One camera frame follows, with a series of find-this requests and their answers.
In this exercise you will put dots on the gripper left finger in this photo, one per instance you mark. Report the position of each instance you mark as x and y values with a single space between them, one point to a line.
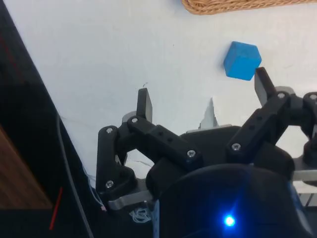
171 141

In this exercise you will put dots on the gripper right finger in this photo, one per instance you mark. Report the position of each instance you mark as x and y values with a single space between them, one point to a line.
257 124

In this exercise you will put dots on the wicker basket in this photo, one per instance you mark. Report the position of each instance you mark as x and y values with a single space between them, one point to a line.
223 5

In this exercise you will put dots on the blue cube block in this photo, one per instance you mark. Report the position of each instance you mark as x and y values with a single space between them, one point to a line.
241 62

